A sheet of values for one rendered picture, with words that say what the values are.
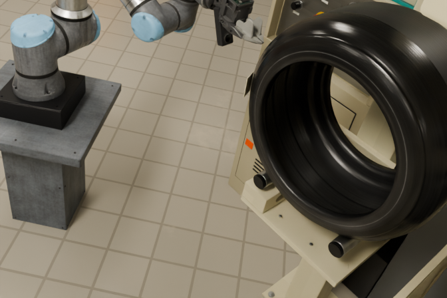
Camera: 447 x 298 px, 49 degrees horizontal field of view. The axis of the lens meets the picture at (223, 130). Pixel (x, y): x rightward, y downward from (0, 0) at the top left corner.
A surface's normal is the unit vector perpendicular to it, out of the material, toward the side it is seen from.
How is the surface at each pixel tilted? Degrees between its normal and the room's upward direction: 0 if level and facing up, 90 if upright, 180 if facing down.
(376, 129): 90
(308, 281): 90
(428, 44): 16
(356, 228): 97
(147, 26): 91
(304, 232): 0
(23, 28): 5
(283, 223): 0
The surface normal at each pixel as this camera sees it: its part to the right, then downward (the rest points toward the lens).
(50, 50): 0.83, 0.42
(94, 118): 0.16, -0.75
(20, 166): -0.14, 0.62
